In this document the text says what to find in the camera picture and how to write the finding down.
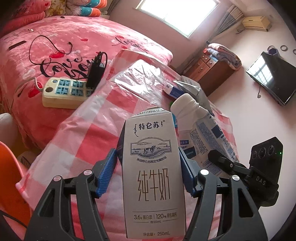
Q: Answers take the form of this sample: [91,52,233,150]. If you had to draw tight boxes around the folded pale blanket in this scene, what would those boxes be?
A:
[206,43,242,71]

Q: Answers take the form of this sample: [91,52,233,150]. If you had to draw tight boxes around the red checkered plastic tablecloth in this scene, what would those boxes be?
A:
[15,49,238,241]

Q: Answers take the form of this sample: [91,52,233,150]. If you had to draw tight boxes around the black cable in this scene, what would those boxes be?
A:
[29,35,102,67]

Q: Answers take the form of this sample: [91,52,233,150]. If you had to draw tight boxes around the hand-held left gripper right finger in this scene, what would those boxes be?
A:
[178,147,269,241]

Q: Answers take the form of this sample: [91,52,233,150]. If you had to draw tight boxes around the white milk carton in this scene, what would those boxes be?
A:
[117,108,186,239]

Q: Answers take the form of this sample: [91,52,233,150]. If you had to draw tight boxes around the white cloth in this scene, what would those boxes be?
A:
[0,113,19,149]

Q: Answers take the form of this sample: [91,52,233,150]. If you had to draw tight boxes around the white power strip cable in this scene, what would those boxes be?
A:
[14,77,45,112]

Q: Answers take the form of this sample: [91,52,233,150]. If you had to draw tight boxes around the floral pillow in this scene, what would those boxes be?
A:
[45,0,68,17]

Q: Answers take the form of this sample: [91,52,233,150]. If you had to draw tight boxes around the colourful folded quilt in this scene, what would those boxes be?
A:
[66,0,102,18]

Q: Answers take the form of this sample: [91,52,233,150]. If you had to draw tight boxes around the orange chair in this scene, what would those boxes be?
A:
[0,141,31,220]

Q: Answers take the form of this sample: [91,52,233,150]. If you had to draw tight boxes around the window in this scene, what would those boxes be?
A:
[136,0,221,39]

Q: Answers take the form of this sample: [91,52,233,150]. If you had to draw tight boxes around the striped curtain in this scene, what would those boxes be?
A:
[211,6,245,39]

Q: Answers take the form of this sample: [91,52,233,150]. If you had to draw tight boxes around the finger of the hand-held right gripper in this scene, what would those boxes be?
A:
[208,149,252,184]

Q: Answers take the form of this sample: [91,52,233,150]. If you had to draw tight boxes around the white bottle with blue label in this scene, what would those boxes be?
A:
[170,93,240,176]

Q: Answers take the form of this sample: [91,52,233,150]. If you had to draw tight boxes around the foil snack wrapper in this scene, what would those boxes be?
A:
[173,75,201,95]

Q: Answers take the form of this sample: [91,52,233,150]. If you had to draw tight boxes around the pink printed blanket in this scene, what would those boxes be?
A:
[0,15,174,153]

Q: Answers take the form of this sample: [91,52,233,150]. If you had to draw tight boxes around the red folded quilt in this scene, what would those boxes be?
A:
[3,11,46,33]

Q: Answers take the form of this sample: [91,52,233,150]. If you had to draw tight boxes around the cream power strip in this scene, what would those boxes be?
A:
[42,77,99,109]

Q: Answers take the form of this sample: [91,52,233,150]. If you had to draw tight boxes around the wooden cabinet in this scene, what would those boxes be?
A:
[185,47,236,96]

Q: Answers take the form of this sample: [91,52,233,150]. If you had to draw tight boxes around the black phone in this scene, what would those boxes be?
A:
[8,40,27,51]

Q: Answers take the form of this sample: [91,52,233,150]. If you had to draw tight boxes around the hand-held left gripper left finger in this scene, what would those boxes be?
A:
[24,148,123,241]

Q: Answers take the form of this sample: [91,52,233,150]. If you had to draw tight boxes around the black charger adapter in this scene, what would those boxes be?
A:
[87,52,109,90]

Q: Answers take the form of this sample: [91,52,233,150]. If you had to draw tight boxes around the black flat television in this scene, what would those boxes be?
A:
[245,51,296,106]

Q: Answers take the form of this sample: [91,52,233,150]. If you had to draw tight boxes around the cream air conditioner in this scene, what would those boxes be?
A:
[240,16,272,32]

